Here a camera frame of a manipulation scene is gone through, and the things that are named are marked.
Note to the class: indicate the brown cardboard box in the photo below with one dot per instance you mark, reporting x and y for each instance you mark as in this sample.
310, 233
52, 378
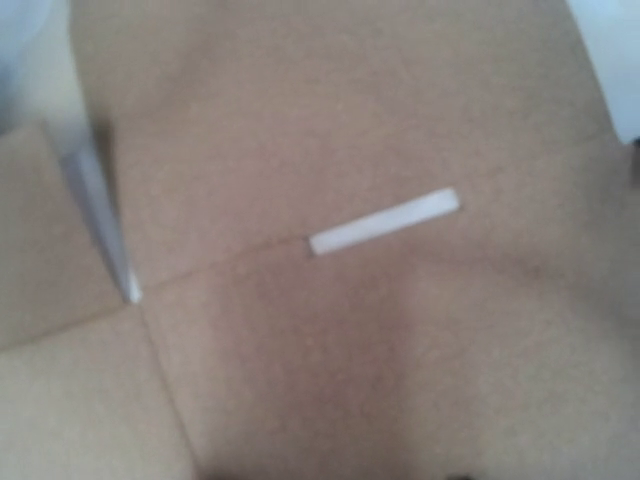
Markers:
374, 239

